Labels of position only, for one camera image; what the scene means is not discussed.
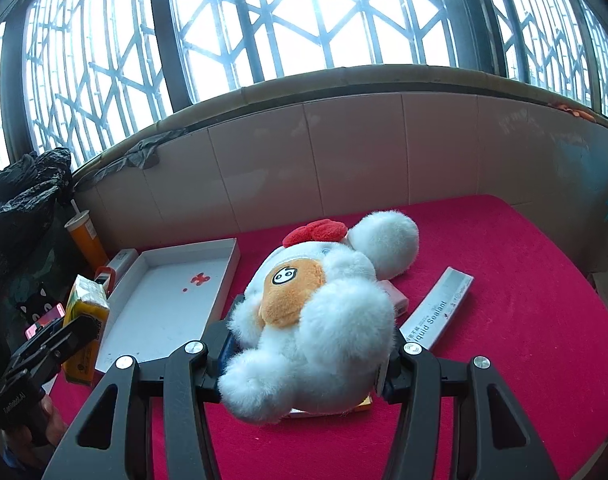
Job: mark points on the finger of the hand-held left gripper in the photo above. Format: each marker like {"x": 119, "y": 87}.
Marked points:
{"x": 74, "y": 335}

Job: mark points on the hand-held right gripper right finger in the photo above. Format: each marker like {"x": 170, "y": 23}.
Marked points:
{"x": 394, "y": 380}

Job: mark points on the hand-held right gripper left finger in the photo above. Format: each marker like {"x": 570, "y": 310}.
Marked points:
{"x": 226, "y": 350}

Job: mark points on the yellow green carton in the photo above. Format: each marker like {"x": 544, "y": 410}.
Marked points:
{"x": 84, "y": 300}

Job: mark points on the white cardboard box tray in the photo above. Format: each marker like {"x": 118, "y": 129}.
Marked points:
{"x": 159, "y": 305}

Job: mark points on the white plush toy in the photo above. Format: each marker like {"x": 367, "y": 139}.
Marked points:
{"x": 334, "y": 320}

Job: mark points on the person's left hand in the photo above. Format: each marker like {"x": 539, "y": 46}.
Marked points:
{"x": 54, "y": 425}

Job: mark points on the flat orange-edged box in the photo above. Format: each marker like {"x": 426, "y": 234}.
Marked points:
{"x": 354, "y": 405}

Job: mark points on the black cat print bag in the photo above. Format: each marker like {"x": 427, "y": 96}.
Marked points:
{"x": 29, "y": 300}

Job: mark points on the pink box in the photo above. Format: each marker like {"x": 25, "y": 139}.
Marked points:
{"x": 396, "y": 300}

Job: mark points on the long white box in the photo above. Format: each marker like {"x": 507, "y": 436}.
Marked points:
{"x": 439, "y": 310}

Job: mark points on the white and red device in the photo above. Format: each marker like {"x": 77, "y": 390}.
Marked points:
{"x": 121, "y": 260}

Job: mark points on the orange cup with straw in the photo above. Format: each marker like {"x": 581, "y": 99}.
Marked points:
{"x": 86, "y": 240}

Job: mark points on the red tablecloth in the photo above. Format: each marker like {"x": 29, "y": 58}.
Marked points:
{"x": 509, "y": 335}

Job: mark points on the black plastic bag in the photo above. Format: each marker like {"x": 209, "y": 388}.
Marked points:
{"x": 29, "y": 195}

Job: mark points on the grey tape strip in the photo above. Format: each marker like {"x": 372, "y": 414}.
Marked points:
{"x": 144, "y": 152}

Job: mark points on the window with metal grille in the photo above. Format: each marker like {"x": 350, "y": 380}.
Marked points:
{"x": 161, "y": 35}

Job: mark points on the orange peel pieces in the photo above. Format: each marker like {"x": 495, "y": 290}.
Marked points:
{"x": 574, "y": 111}

